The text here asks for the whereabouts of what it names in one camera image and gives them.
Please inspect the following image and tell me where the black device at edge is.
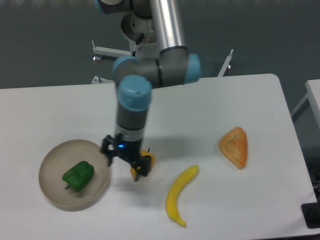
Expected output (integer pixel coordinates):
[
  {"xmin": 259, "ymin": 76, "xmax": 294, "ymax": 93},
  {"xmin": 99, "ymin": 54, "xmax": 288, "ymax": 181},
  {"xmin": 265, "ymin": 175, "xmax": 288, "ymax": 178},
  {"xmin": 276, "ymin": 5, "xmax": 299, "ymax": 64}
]
[{"xmin": 301, "ymin": 202, "xmax": 320, "ymax": 229}]

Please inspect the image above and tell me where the orange pastry bread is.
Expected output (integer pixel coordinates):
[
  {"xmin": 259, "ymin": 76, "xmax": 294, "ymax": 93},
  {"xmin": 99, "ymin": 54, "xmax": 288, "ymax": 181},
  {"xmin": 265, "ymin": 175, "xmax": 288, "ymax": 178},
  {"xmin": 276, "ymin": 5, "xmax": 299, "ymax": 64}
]
[{"xmin": 218, "ymin": 126, "xmax": 248, "ymax": 170}]

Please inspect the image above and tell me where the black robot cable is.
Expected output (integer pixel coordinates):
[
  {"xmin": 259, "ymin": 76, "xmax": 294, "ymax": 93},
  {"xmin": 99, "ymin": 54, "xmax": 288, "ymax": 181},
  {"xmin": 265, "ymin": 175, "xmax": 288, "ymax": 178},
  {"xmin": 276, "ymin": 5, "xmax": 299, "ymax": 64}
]
[{"xmin": 132, "ymin": 33, "xmax": 145, "ymax": 57}]

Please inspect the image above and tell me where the yellow bell pepper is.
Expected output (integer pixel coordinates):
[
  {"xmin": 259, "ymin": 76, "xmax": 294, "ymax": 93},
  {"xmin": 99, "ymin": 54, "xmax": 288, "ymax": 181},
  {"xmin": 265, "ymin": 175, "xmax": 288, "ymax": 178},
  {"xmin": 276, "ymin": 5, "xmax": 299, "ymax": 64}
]
[{"xmin": 130, "ymin": 149, "xmax": 156, "ymax": 182}]

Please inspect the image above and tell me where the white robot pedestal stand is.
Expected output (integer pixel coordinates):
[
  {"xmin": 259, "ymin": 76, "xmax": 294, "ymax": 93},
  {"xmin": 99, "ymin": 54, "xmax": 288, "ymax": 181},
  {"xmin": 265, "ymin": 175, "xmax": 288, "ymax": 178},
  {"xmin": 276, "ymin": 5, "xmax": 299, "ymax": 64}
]
[{"xmin": 90, "ymin": 12, "xmax": 235, "ymax": 85}]

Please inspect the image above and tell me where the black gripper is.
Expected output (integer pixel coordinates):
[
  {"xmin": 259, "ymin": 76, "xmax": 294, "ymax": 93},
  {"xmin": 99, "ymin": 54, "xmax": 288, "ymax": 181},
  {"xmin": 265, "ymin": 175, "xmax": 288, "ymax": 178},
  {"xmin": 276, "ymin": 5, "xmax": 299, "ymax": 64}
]
[{"xmin": 100, "ymin": 132, "xmax": 152, "ymax": 182}]

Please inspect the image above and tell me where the green bell pepper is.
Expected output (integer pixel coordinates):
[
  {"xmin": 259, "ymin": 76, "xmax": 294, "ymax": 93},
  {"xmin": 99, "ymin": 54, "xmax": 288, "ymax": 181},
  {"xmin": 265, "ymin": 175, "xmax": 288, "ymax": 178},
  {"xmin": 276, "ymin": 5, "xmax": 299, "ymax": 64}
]
[{"xmin": 62, "ymin": 161, "xmax": 95, "ymax": 192}]

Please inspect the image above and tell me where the white side table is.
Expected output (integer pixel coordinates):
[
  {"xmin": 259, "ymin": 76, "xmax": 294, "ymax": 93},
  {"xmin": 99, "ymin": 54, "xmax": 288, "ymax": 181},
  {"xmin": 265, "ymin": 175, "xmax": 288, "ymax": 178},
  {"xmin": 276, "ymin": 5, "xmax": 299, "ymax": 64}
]
[{"xmin": 290, "ymin": 79, "xmax": 320, "ymax": 126}]

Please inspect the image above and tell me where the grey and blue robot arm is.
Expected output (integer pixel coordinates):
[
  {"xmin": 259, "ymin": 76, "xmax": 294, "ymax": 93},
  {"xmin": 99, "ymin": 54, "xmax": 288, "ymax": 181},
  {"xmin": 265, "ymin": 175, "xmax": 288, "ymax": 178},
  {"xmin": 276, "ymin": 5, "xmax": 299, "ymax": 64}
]
[{"xmin": 95, "ymin": 0, "xmax": 202, "ymax": 180}]

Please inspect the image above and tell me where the beige round plate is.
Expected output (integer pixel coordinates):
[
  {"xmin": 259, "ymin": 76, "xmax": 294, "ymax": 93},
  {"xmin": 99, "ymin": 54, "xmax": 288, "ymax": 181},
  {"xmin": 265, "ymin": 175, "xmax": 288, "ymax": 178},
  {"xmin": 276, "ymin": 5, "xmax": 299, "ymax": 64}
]
[{"xmin": 38, "ymin": 139, "xmax": 110, "ymax": 212}]

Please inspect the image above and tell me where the yellow banana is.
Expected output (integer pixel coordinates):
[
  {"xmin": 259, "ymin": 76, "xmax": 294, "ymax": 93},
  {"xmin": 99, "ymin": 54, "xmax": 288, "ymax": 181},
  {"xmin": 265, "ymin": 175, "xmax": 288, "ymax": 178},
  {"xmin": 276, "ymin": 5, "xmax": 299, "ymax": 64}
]
[{"xmin": 165, "ymin": 165, "xmax": 200, "ymax": 228}]

